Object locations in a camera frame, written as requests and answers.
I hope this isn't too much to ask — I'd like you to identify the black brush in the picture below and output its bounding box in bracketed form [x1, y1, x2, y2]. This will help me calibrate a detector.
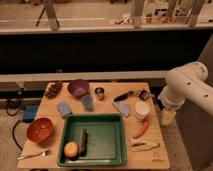
[79, 128, 87, 156]

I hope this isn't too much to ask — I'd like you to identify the black cable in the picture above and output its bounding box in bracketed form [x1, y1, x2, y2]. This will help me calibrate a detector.
[5, 96, 26, 151]

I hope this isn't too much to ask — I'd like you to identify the blue sponge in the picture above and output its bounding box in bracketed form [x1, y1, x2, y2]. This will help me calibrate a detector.
[57, 102, 72, 118]

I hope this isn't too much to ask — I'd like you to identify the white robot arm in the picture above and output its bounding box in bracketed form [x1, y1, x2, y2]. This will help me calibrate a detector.
[158, 62, 213, 116]

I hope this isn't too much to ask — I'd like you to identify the orange carrot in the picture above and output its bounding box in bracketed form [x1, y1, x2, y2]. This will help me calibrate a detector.
[133, 120, 149, 139]

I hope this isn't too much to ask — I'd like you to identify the apple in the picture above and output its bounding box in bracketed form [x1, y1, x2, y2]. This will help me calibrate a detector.
[64, 141, 78, 158]

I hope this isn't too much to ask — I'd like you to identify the red bowl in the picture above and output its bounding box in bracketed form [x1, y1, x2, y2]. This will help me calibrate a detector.
[26, 118, 53, 144]

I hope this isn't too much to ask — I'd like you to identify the small dark clip object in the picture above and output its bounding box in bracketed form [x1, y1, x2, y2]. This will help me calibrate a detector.
[139, 90, 150, 101]

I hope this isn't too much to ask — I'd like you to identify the light blue towel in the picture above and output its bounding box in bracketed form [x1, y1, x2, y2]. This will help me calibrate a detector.
[112, 101, 130, 117]

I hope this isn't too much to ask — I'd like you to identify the purple bowl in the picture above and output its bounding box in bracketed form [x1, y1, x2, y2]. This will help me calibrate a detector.
[68, 79, 89, 98]

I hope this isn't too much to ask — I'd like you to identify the white cup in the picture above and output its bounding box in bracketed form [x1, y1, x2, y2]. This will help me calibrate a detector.
[135, 101, 151, 121]

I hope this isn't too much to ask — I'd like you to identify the small metal cup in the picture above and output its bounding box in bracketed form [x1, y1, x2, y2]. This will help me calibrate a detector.
[95, 87, 105, 100]

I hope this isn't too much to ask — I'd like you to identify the green plastic tray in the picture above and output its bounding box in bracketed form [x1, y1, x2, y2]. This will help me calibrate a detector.
[57, 114, 127, 167]

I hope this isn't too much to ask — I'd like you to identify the blue box on floor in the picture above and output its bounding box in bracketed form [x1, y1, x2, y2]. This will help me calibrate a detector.
[23, 105, 38, 123]

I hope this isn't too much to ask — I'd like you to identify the black handled tool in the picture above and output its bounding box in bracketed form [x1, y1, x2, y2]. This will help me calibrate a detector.
[114, 91, 133, 102]

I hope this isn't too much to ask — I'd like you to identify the bunch of dark grapes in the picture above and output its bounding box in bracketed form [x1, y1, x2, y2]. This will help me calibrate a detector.
[45, 81, 63, 99]

